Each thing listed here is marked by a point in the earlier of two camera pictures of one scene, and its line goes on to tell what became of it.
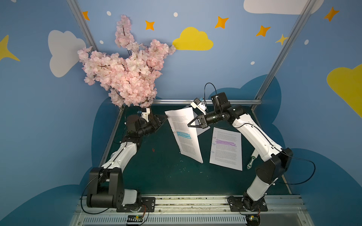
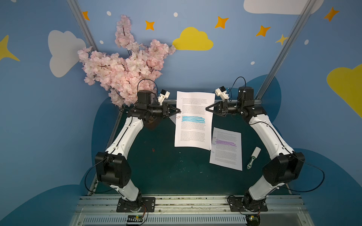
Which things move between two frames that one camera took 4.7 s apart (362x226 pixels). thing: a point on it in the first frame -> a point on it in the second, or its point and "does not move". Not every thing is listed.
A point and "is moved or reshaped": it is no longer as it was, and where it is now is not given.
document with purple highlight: [226, 149] does not move
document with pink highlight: [199, 129] -> [173, 117]
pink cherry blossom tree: [131, 74] does not move
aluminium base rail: [201, 210] does not move
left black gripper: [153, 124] -> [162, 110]
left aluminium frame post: [83, 24] does not move
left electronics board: [135, 218] does not move
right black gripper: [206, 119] -> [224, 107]
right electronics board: [252, 219] does not move
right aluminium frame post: [280, 55] does not move
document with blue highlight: [184, 126] is moved or reshaped
